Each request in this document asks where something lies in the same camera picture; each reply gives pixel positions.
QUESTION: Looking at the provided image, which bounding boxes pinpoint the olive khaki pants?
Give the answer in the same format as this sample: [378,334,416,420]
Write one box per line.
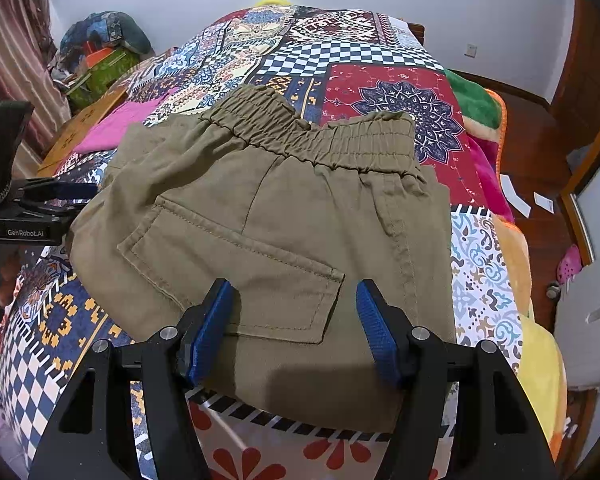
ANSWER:
[67,84,455,432]

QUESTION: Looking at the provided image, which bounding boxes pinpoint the person left hand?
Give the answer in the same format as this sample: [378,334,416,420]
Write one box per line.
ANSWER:
[0,247,22,309]

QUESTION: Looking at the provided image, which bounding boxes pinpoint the wooden lap desk board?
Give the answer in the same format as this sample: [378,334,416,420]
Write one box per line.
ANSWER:
[36,88,126,177]

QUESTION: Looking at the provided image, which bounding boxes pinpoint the colourful fleece blanket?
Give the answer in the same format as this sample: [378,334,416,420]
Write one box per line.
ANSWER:
[445,70,567,458]

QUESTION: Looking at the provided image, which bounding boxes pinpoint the pink folded cloth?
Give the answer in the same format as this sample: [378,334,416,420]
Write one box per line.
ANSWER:
[73,88,178,155]

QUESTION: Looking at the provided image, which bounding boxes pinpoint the striped red beige curtain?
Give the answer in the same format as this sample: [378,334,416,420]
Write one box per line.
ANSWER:
[0,0,71,177]

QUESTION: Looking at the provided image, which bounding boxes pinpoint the green storage basket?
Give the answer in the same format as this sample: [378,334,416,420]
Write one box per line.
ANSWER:
[65,47,140,113]

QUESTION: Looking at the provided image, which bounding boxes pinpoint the pile of blue clothes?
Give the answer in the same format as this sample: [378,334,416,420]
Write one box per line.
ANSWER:
[59,11,154,58]

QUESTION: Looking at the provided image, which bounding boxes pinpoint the pink slipper on floor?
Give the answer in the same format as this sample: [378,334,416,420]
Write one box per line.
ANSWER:
[556,244,582,285]

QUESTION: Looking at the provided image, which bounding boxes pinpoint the small white paper on floor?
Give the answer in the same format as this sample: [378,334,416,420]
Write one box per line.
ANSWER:
[533,192,555,214]

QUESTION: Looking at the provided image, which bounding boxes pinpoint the yellow curved pillow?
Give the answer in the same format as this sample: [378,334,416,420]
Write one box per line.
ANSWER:
[254,0,292,6]

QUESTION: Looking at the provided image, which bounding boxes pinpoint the patchwork patterned bed quilt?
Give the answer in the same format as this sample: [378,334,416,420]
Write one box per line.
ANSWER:
[0,4,522,479]

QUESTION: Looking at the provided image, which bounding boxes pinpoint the wooden wardrobe with sliding door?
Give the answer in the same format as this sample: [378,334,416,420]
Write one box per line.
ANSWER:
[550,0,600,264]

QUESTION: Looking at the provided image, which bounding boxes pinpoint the white wall socket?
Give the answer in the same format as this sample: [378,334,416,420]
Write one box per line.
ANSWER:
[465,44,478,58]

